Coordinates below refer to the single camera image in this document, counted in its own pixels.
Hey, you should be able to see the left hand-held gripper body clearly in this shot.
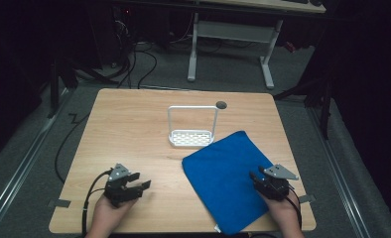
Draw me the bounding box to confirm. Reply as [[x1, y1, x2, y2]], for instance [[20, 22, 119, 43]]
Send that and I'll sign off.
[[103, 163, 144, 208]]

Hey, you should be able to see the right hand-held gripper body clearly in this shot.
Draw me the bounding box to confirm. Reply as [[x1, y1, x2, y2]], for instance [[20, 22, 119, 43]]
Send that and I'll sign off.
[[253, 164, 300, 202]]

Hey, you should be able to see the blue cloth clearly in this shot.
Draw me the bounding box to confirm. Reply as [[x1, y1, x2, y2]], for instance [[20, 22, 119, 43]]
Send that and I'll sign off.
[[182, 130, 275, 236]]

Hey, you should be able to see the person's left hand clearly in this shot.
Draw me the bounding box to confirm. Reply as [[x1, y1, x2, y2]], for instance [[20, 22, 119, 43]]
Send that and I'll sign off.
[[84, 195, 139, 238]]

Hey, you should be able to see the grey tape strip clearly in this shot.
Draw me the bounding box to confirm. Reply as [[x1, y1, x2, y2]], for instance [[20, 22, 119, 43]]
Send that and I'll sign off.
[[48, 198, 71, 209], [298, 193, 317, 204]]

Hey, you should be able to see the black stand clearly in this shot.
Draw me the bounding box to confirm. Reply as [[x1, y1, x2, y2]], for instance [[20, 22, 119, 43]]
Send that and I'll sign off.
[[273, 70, 335, 141], [46, 59, 80, 120]]

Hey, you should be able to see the small red object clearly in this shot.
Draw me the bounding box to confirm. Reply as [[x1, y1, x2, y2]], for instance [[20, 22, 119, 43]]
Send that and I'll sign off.
[[283, 41, 298, 54]]

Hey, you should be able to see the white-legged desk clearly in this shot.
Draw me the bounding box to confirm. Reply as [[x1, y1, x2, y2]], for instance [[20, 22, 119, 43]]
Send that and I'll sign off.
[[187, 0, 327, 90]]

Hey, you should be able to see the dark computer tower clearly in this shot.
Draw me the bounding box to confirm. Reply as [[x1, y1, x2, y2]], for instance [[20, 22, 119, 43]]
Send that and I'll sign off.
[[109, 5, 139, 68]]

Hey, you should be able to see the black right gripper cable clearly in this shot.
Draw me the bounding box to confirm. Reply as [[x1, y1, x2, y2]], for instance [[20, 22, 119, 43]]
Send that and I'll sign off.
[[283, 184, 304, 230]]

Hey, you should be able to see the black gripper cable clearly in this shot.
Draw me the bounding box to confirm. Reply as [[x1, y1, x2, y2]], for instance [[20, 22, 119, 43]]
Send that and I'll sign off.
[[80, 169, 113, 238], [283, 184, 304, 230]]

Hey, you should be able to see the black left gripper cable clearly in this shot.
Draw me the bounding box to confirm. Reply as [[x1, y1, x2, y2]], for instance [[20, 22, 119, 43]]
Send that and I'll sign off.
[[80, 169, 113, 238]]

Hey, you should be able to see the white rack with handle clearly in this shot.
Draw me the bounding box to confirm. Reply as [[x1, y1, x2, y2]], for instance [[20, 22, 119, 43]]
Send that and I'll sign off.
[[167, 105, 219, 149]]

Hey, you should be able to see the metal floor rail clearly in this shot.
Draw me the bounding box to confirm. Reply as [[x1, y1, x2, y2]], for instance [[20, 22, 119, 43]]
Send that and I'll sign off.
[[307, 106, 372, 238], [0, 88, 72, 234]]

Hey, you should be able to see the black floor cable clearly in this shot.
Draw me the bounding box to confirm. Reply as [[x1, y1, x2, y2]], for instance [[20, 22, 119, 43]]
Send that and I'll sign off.
[[54, 112, 90, 184]]

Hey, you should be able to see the bundle of black cables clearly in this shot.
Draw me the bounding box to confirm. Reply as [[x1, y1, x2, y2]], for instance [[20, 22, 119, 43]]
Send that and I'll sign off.
[[115, 19, 159, 89]]

